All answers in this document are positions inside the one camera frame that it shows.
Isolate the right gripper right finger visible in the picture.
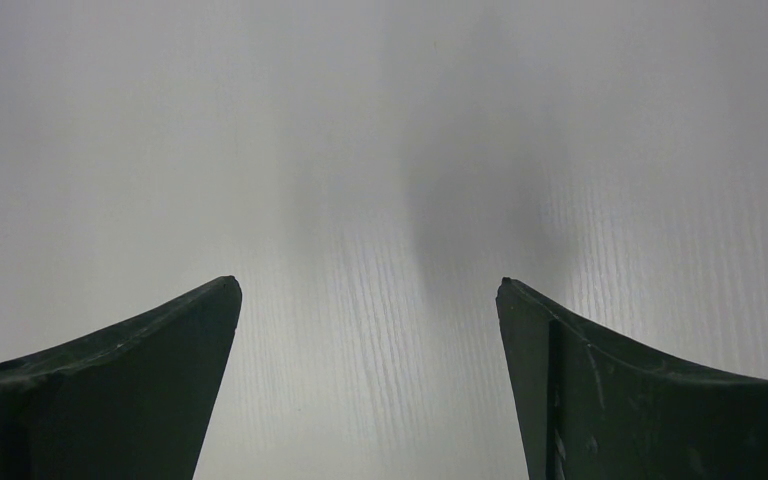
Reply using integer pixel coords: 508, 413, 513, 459
496, 277, 768, 479

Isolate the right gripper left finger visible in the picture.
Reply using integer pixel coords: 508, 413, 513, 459
0, 276, 242, 479

